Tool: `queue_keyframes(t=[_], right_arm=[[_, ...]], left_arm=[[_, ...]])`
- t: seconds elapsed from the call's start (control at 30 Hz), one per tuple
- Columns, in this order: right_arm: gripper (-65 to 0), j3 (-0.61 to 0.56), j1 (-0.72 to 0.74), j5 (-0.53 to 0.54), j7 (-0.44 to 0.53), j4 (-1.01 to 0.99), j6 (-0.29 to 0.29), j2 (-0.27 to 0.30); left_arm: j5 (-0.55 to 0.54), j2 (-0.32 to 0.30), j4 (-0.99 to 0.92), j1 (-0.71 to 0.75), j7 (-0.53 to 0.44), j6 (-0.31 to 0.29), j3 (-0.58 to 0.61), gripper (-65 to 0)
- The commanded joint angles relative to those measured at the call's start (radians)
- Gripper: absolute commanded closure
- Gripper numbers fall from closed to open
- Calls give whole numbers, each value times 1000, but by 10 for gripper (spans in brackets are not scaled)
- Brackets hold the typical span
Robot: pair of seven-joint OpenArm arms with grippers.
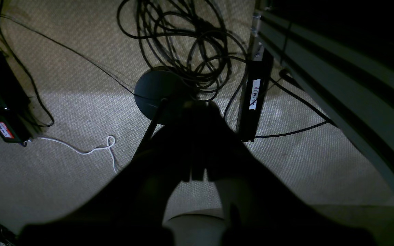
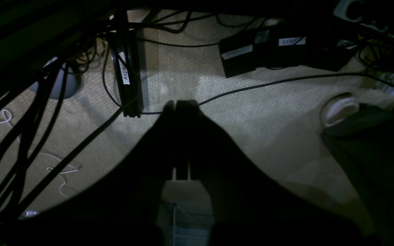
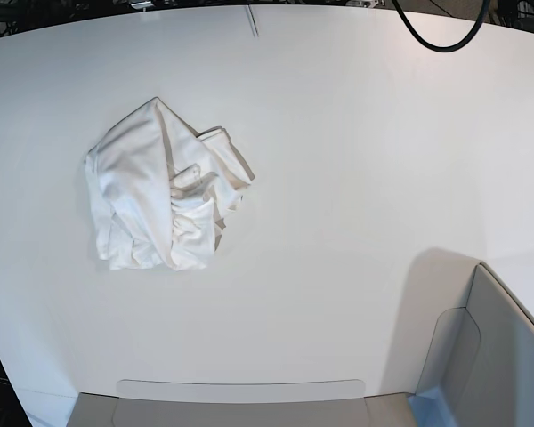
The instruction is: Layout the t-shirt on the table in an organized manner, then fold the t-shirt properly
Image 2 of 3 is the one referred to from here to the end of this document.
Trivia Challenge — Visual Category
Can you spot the grey round base foot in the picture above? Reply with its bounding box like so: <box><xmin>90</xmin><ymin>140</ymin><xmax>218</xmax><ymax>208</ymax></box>
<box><xmin>29</xmin><ymin>57</ymin><xmax>81</xmax><ymax>100</ymax></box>

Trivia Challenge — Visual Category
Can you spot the black aluminium extrusion leg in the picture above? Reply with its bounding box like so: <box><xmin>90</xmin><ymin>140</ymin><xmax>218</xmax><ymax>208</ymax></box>
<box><xmin>110</xmin><ymin>9</ymin><xmax>143</xmax><ymax>118</ymax></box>

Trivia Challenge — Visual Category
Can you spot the white round floor object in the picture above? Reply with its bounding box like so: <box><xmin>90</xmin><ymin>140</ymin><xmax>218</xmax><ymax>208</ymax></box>
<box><xmin>319</xmin><ymin>92</ymin><xmax>360</xmax><ymax>127</ymax></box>

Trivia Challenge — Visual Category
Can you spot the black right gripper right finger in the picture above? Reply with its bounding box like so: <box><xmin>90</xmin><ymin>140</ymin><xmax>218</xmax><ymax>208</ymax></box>
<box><xmin>183</xmin><ymin>100</ymin><xmax>365</xmax><ymax>246</ymax></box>

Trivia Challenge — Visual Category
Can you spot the long black floor cable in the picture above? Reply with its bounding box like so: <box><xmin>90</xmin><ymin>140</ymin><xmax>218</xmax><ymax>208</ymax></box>
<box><xmin>142</xmin><ymin>72</ymin><xmax>394</xmax><ymax>115</ymax></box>

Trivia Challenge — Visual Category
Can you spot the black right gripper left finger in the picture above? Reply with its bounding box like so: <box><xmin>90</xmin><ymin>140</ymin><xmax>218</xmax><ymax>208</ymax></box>
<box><xmin>47</xmin><ymin>100</ymin><xmax>184</xmax><ymax>246</ymax></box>

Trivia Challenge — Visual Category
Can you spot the black labelled power box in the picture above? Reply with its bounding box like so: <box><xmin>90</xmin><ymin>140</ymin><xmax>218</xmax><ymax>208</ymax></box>
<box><xmin>218</xmin><ymin>28</ymin><xmax>270</xmax><ymax>78</ymax></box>
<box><xmin>260</xmin><ymin>25</ymin><xmax>360</xmax><ymax>72</ymax></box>

